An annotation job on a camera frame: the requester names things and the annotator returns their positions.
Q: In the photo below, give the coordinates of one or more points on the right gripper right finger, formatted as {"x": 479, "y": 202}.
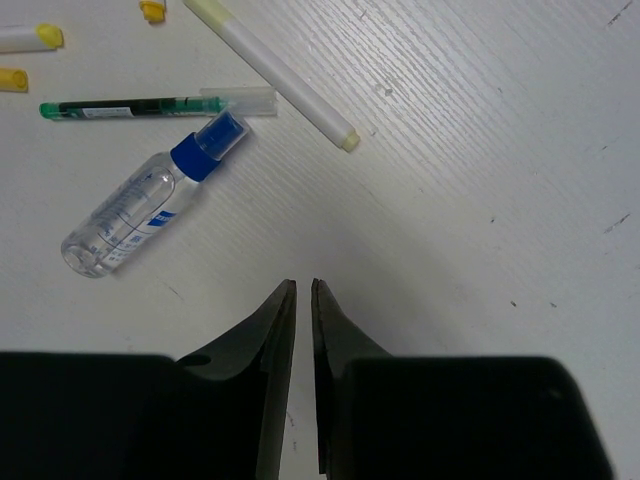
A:
{"x": 353, "y": 407}

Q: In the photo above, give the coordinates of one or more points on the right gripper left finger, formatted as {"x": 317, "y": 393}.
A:
{"x": 241, "y": 413}

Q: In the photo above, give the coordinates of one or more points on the clear blue spray bottle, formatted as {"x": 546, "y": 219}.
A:
{"x": 150, "y": 199}

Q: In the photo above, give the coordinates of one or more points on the green gel pen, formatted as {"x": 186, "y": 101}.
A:
{"x": 244, "y": 101}

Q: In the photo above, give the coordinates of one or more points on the pale yellow white marker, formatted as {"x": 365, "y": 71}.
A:
{"x": 275, "y": 71}

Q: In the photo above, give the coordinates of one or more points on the yellow capped acrylic marker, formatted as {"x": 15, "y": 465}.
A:
{"x": 35, "y": 38}

